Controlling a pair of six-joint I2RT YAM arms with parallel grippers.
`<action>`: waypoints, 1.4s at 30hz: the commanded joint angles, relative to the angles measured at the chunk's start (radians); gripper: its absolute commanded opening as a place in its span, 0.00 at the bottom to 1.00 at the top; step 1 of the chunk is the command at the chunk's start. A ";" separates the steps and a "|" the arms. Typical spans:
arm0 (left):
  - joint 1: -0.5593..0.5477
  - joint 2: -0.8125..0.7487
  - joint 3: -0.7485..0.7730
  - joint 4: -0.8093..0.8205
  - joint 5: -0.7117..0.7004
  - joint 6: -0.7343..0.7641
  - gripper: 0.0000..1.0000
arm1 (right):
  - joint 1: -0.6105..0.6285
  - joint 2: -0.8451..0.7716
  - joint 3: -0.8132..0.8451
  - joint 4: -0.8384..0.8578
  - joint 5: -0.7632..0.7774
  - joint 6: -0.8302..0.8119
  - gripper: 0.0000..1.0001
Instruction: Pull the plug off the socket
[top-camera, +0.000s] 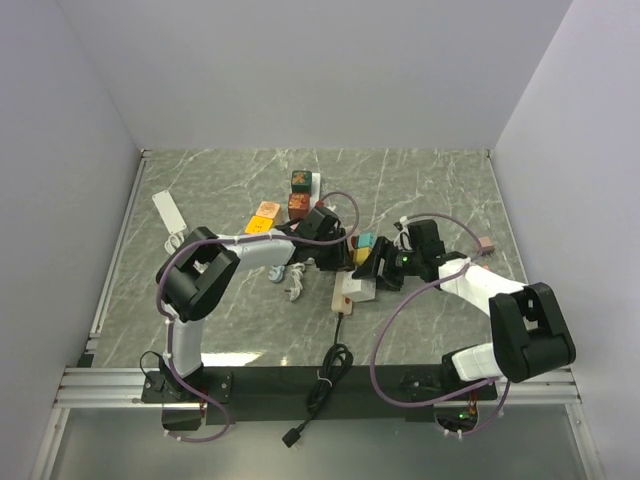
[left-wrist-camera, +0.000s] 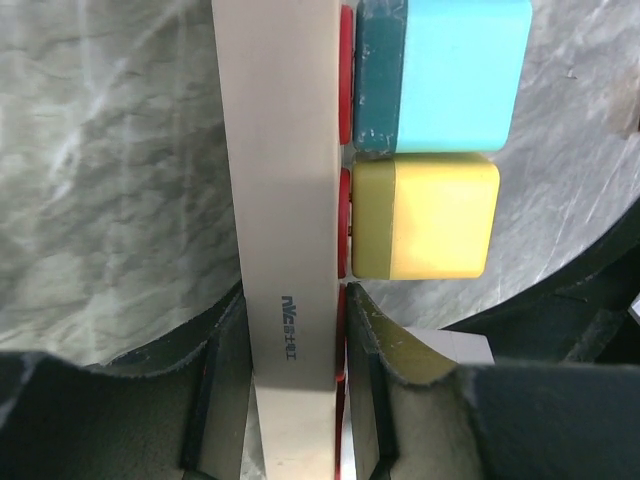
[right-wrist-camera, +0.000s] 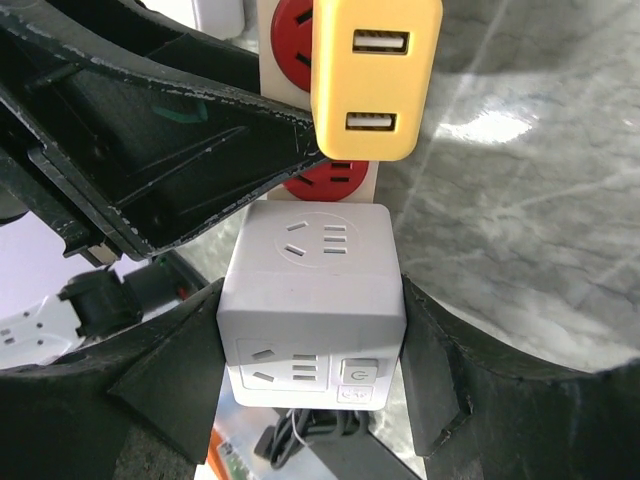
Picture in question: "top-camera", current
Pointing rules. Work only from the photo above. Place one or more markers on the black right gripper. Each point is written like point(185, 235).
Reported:
point(383, 249)

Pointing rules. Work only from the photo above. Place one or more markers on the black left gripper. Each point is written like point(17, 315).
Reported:
point(339, 260)

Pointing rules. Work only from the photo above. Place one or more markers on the yellow usb charger cube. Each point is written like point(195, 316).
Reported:
point(360, 255)

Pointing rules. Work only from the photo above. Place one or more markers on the teal usb charger cube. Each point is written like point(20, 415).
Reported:
point(365, 240)

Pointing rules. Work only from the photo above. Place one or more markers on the beige power strip red sockets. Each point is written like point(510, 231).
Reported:
point(339, 304)

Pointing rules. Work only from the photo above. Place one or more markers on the small white power strip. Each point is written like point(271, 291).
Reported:
point(172, 220)

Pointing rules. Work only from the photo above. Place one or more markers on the white cube adapter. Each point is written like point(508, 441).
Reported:
point(358, 290)

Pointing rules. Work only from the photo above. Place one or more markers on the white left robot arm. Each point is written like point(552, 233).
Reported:
point(194, 279)

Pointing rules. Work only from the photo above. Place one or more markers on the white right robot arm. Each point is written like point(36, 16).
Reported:
point(529, 335)

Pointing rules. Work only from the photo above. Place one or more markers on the yellow cube socket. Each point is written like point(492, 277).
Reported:
point(259, 225)

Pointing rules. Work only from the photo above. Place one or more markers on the red-brown cube adapter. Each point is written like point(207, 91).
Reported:
point(298, 205)

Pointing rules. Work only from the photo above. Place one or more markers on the green cube adapter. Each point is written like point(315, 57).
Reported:
point(301, 181)

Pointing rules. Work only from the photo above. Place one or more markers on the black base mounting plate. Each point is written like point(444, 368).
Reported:
point(300, 392)

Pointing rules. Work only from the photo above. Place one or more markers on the aluminium frame rail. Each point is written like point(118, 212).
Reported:
point(86, 387)

